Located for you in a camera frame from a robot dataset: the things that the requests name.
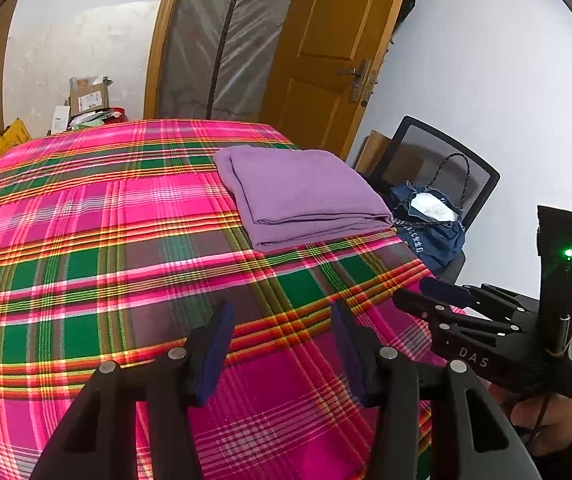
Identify brown cardboard box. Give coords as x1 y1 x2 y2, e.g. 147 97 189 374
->
68 76 113 117

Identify purple fleece garment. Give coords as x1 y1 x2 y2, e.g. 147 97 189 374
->
213 145 395 252

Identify dark hanging clothes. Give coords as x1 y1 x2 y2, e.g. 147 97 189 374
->
393 0 417 46

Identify wooden door frame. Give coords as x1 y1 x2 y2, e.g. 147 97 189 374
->
143 0 189 121

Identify black cable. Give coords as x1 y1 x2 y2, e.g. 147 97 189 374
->
520 395 554 448

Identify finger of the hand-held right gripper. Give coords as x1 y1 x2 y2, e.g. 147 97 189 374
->
420 277 539 318
393 288 524 348

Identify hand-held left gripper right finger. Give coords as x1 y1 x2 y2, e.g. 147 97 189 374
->
331 301 541 480

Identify wooden door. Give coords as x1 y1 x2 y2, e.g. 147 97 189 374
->
261 0 414 161

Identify metal door handle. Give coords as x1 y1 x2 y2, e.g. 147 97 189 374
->
337 60 379 106

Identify yellow box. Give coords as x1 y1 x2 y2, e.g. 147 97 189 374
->
0 117 32 157

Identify blue drawstring bag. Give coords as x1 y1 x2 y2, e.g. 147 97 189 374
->
390 154 471 271

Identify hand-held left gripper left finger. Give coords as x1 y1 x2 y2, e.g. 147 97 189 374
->
31 301 235 480

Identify clear plastic zip curtain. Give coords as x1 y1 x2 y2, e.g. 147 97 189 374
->
158 0 307 123

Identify pink plaid bed sheet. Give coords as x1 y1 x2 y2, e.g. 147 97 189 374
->
0 119 466 480

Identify black mesh office chair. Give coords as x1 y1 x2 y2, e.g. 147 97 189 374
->
366 115 501 281

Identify person's right hand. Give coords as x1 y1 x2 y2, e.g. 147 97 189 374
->
488 387 572 456

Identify small white box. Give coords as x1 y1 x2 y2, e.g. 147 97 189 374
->
49 105 71 135

